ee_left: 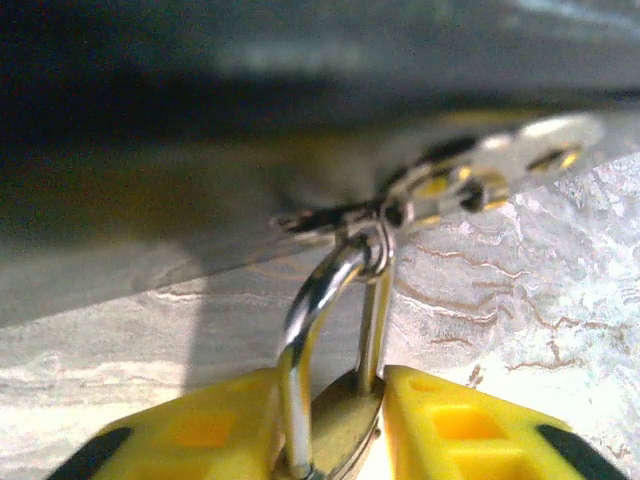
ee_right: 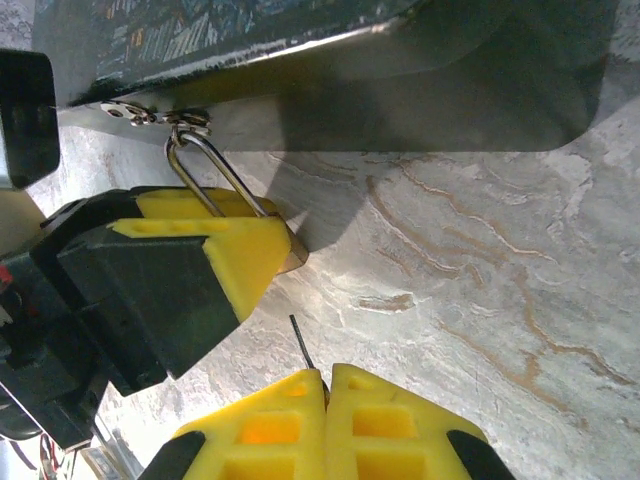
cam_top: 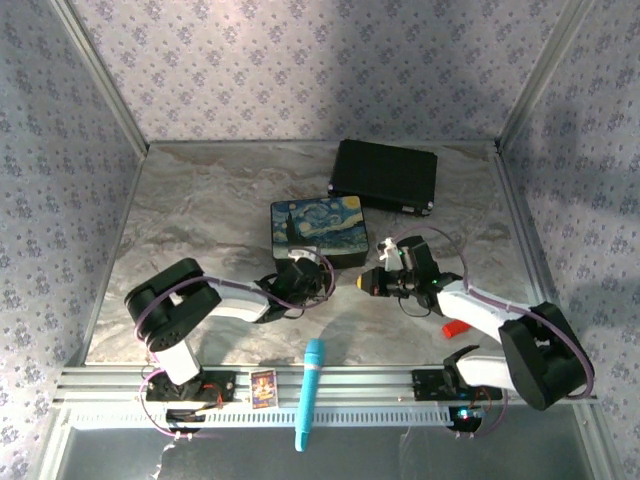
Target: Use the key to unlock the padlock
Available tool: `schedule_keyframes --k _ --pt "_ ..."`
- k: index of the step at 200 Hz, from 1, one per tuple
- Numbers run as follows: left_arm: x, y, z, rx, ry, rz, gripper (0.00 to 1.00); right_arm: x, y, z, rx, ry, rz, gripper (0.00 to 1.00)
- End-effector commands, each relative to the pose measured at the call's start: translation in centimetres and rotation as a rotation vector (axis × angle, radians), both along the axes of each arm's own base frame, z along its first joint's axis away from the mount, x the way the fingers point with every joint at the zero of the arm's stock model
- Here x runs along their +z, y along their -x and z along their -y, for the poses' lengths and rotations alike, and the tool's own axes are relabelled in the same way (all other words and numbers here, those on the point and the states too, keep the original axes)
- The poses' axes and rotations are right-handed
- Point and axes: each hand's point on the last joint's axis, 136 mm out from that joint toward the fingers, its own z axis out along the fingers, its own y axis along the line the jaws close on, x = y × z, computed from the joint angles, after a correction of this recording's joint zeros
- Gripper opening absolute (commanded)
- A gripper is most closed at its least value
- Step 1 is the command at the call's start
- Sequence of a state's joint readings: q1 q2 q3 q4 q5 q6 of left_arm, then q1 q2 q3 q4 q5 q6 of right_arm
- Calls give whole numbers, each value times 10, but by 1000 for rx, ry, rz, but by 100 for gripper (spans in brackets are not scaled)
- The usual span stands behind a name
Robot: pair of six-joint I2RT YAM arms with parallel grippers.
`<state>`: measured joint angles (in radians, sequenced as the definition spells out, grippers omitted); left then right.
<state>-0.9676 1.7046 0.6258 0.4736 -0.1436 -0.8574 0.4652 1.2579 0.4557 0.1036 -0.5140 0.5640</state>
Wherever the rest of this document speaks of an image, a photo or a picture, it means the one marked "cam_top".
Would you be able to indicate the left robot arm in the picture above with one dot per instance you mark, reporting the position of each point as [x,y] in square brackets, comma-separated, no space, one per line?
[235,299]

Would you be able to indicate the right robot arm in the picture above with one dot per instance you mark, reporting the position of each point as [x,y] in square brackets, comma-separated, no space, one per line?
[475,306]

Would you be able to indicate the red plastic piece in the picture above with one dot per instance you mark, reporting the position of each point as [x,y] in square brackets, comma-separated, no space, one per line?
[455,328]

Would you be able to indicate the black plate with screws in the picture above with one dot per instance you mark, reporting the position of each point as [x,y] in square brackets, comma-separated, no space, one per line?
[385,172]

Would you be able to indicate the blue microphone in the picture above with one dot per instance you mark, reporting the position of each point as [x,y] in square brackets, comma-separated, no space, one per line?
[310,390]

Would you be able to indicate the small colourful card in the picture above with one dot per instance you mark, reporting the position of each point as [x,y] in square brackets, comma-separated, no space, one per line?
[263,389]

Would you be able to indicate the circuit board with LED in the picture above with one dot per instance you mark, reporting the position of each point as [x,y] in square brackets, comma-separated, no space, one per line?
[466,415]

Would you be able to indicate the aluminium frame rail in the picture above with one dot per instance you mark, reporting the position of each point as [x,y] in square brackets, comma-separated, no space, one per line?
[350,382]

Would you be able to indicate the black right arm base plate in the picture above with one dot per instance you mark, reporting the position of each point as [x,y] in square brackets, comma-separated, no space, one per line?
[425,385]

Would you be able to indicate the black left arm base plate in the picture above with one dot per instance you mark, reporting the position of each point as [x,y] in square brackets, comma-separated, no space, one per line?
[222,387]

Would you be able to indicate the aluminium corner post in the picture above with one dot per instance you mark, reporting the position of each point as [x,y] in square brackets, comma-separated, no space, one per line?
[542,70]
[102,80]

